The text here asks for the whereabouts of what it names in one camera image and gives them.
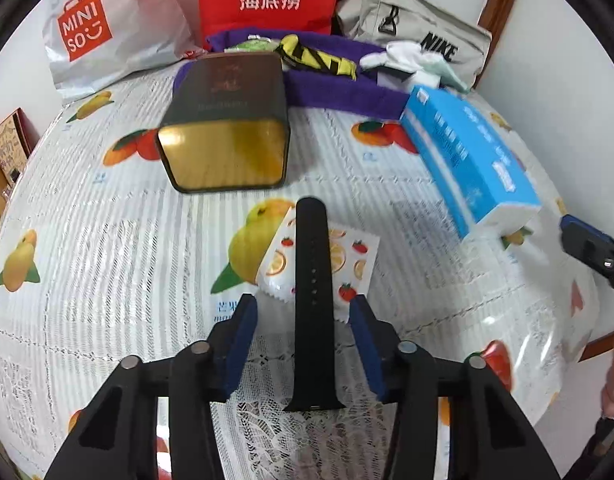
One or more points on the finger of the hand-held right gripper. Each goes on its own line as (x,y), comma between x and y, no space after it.
(587,245)

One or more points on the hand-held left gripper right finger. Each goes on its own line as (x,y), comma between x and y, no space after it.
(369,355)

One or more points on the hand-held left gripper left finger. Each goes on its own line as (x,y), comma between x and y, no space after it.
(237,350)

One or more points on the white and mint cloth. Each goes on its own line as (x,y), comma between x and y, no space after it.
(407,55)

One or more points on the yellow black cloth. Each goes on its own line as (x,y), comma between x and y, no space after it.
(312,57)

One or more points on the fruit print sachet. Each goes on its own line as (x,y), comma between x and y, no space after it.
(354,265)

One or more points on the blue tissue pack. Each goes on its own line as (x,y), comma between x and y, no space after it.
(467,160)

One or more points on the fruit print lace tablecloth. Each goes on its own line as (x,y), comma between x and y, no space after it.
(112,260)

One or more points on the dark tin box gold end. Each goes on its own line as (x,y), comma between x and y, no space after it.
(227,100)

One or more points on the purple towel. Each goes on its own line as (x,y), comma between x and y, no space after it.
(337,95)

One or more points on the grey fabric bag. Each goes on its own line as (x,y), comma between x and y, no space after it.
(427,20)

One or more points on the green small packet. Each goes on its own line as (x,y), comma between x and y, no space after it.
(252,45)

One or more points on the patterned cardboard box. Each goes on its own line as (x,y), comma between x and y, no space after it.
(9,142)

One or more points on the white plastic shopping bag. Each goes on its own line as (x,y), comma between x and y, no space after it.
(112,25)

